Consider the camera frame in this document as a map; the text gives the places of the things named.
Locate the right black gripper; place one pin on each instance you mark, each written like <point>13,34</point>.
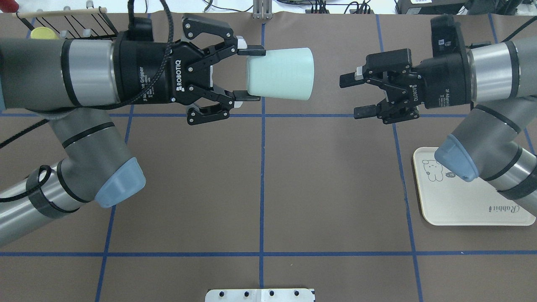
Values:
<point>447,82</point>

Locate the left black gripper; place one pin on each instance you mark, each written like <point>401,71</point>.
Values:
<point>144,77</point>

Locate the mint green cup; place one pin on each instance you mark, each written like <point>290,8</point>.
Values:
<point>282,73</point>

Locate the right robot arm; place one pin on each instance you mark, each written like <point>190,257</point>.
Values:
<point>499,80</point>

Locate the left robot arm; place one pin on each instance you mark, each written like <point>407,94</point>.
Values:
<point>73,83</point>

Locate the cream rabbit serving tray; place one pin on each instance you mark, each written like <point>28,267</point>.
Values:
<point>447,200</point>

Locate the yellow cup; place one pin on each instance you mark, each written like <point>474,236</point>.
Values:
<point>43,33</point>

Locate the black power box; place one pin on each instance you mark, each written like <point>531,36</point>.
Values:
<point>429,7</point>

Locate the red bottle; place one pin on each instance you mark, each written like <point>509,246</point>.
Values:
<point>9,6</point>

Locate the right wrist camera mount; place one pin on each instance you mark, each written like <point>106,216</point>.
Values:
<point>446,36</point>

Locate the aluminium frame post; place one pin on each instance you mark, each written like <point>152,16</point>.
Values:
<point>262,10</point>

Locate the wooden rack handle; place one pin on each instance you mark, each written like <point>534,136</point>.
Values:
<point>77,12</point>

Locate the black wire cup rack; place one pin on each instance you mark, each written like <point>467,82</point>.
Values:
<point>87,27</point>

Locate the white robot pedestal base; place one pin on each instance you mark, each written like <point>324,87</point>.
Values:
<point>261,295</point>

